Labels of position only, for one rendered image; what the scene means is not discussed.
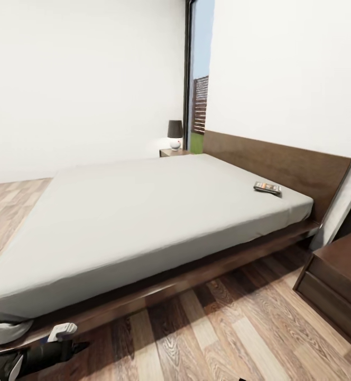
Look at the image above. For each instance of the bed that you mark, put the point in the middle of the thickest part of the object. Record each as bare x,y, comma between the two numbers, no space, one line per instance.
107,241

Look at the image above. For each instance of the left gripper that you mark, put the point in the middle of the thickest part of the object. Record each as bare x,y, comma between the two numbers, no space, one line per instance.
57,352

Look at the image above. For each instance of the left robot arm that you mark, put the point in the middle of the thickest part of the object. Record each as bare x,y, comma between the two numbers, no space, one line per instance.
18,362

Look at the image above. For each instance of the table lamp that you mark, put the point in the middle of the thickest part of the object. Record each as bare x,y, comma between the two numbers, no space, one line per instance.
176,133

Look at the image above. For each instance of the hardback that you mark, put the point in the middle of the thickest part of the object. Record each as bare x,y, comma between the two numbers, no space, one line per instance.
267,188

